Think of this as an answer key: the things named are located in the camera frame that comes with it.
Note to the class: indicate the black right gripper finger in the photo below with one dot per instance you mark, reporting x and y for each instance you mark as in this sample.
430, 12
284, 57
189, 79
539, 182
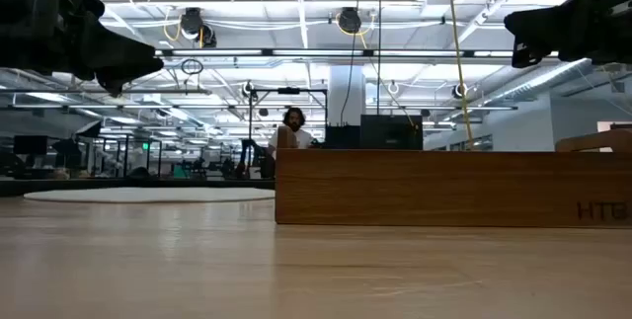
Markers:
543, 30

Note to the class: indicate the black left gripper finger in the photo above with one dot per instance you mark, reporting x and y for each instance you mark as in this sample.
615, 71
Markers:
123, 59

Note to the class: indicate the wooden tea box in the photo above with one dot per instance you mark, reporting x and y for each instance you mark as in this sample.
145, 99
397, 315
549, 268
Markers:
444, 188

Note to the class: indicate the small black robot arm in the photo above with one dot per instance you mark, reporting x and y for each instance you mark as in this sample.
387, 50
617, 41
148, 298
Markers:
244, 158

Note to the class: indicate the black computer monitor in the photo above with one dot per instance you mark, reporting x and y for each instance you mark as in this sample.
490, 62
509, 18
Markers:
29, 144

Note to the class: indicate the white round plate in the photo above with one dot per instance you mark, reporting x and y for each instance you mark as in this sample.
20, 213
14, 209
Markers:
148, 194

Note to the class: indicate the person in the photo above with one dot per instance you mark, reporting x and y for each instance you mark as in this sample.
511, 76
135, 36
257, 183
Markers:
294, 119

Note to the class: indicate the silver air duct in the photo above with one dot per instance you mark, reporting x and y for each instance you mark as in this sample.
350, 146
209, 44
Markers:
543, 79

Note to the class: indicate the black workstation frame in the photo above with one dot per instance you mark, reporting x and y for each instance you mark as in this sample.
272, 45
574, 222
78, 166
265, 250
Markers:
289, 90

